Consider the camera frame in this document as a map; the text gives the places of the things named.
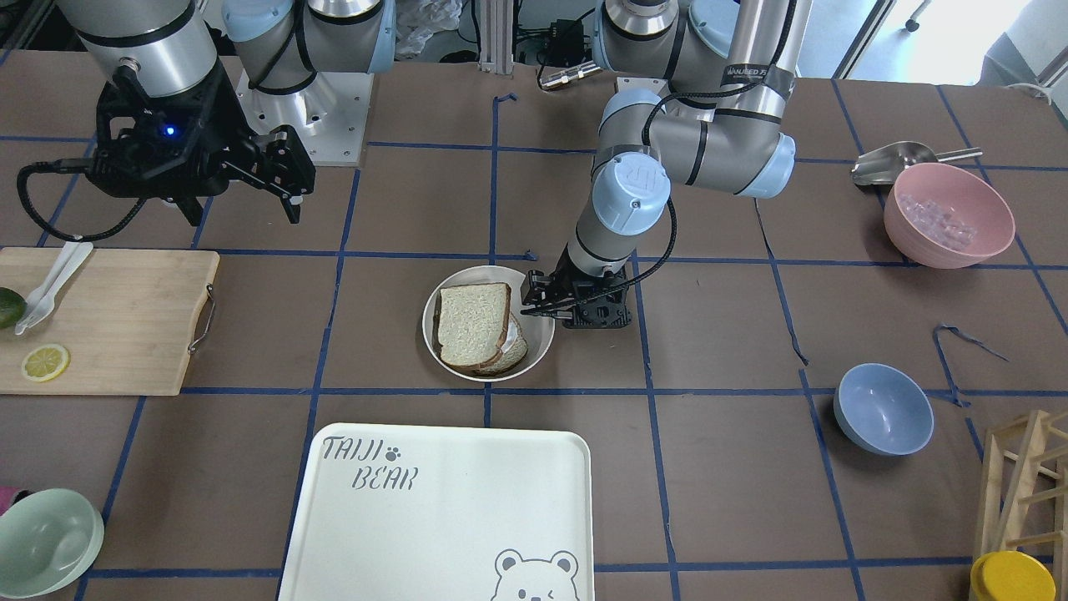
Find lemon half slice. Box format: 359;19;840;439
22;343;70;383

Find plain bread slice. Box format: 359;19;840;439
436;282;511;371

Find wooden cup rack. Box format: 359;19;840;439
973;410;1067;585

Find wooden cutting board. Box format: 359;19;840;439
1;248;220;396

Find cream bear tray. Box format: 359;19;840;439
278;423;596;600

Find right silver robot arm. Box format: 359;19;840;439
51;1;396;227

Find pink bowl with ice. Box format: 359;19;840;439
884;163;1017;270

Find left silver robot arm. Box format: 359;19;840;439
522;1;812;330

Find yellow mug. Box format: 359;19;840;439
969;550;1057;600

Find metal scoop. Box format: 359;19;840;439
850;141;984;187

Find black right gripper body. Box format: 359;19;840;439
87;63;277;200

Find blue bowl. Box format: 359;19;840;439
833;364;935;457

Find pink cloth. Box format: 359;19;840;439
0;486;32;516

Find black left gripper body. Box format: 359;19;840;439
545;265;632;330

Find toast with fried egg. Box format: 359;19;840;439
474;314;529;376

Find white round plate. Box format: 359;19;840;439
420;265;556;381

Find green lime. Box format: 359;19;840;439
0;288;28;330

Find light green bowl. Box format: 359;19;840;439
1;488;104;598

